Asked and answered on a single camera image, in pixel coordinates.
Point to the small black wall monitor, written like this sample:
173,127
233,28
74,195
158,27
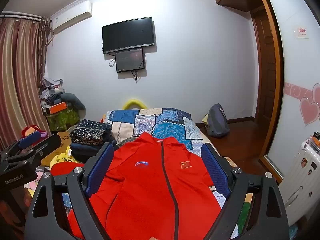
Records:
130,60

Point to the white air conditioner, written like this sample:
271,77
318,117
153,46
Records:
71,16

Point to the yellow printed garment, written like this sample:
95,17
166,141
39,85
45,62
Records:
61,158

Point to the wooden door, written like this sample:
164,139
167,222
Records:
265,67

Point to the black wall television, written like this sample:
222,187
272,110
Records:
128,35

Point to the pile of mixed clothes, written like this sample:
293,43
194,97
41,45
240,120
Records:
53,92

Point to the blue patchwork bed sheet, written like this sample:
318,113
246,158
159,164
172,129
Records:
170,121

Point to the navy folded garment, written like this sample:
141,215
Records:
82,147

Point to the orange box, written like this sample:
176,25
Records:
58,107

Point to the red and yellow plush toy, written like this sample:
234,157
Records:
30,130

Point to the red zip jacket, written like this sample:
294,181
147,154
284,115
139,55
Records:
150,192

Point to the green patterned box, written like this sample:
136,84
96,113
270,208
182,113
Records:
62,120

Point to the wardrobe door with pink hearts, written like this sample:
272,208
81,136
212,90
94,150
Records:
300,62

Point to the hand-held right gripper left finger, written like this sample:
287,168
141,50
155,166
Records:
98,171

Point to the white paper wall note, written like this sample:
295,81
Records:
302,32

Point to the white hard-shell suitcase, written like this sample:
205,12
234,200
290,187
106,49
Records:
300,177

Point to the grey backpack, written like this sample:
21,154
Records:
217,121

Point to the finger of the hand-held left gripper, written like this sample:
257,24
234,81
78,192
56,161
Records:
30,136
48,143

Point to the striped brown curtain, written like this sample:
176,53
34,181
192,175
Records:
20,75

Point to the woven wicker basket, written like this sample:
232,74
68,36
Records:
86,131

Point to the black folded garment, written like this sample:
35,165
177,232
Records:
82,157

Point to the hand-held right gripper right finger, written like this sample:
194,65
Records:
215,170

